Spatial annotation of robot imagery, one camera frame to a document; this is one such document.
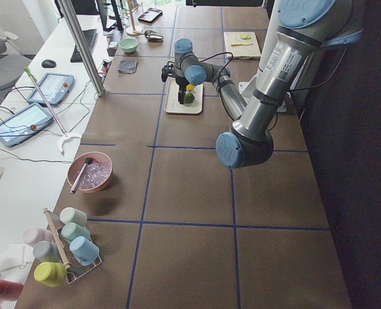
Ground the white reacher grabber stick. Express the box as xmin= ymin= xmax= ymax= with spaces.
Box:
xmin=24 ymin=67 xmax=82 ymax=155

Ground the wooden mug tree stand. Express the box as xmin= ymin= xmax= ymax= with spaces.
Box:
xmin=125 ymin=0 xmax=144 ymax=36

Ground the mint green bowl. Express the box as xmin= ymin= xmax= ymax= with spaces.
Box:
xmin=119 ymin=37 xmax=138 ymax=53

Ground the metal muddler stick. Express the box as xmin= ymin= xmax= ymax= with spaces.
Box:
xmin=70 ymin=158 xmax=93 ymax=194

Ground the beige rabbit tray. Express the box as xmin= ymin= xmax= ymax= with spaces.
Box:
xmin=164 ymin=79 xmax=203 ymax=115

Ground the black glass holder tray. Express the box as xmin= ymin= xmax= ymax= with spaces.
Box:
xmin=138 ymin=8 xmax=163 ymax=23

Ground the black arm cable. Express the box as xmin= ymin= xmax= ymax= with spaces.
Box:
xmin=167 ymin=51 xmax=239 ymax=120

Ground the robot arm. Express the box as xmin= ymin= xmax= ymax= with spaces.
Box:
xmin=161 ymin=1 xmax=366 ymax=169

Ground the grey cup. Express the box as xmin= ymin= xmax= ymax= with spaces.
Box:
xmin=33 ymin=241 xmax=60 ymax=263

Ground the pink cup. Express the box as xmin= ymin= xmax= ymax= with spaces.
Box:
xmin=22 ymin=227 xmax=53 ymax=248

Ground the red bottle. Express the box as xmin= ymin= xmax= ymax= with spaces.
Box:
xmin=0 ymin=279 xmax=24 ymax=301

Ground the blue teach pendant far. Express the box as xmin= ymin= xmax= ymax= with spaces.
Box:
xmin=38 ymin=73 xmax=75 ymax=106

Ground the yellow plastic knife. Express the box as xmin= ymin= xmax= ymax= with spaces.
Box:
xmin=230 ymin=42 xmax=253 ymax=47

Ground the yellow green cup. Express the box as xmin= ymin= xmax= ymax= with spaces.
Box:
xmin=33 ymin=262 xmax=67 ymax=287

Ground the grey folded cloth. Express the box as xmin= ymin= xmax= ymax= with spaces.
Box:
xmin=117 ymin=60 xmax=138 ymax=73

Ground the blue cup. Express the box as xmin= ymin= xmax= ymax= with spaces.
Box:
xmin=70 ymin=236 xmax=100 ymax=266

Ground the steel scoop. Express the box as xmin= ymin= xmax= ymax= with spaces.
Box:
xmin=144 ymin=30 xmax=164 ymax=42

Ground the aluminium frame post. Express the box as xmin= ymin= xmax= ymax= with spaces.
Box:
xmin=58 ymin=0 xmax=106 ymax=97

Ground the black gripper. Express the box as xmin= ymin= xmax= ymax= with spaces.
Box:
xmin=161 ymin=61 xmax=189 ymax=104

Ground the white cup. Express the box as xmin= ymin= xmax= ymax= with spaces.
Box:
xmin=59 ymin=207 xmax=88 ymax=227

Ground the pink bowl with ice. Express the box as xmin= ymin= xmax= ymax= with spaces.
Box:
xmin=67 ymin=151 xmax=113 ymax=193

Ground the blue teach pendant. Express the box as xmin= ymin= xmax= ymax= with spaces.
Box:
xmin=0 ymin=103 xmax=53 ymax=147
xmin=38 ymin=73 xmax=75 ymax=106

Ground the black keyboard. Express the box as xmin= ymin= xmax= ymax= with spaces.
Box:
xmin=70 ymin=29 xmax=98 ymax=63

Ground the black computer mouse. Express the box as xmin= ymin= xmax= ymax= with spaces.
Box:
xmin=41 ymin=59 xmax=57 ymax=68

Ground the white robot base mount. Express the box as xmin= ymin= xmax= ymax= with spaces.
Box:
xmin=239 ymin=0 xmax=280 ymax=100

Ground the wooden cutting board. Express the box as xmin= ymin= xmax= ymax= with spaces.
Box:
xmin=223 ymin=32 xmax=261 ymax=59

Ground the green lime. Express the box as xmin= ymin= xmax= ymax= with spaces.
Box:
xmin=183 ymin=92 xmax=195 ymax=104

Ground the blue teach pendant near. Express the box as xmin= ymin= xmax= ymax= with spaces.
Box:
xmin=0 ymin=103 xmax=53 ymax=147

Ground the wire cup rack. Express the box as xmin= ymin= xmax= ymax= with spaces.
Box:
xmin=43 ymin=207 xmax=102 ymax=284

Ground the mint cup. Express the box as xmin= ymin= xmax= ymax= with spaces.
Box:
xmin=60 ymin=222 xmax=91 ymax=243

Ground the yellow lemon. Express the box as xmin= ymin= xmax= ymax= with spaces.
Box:
xmin=186 ymin=84 xmax=195 ymax=92

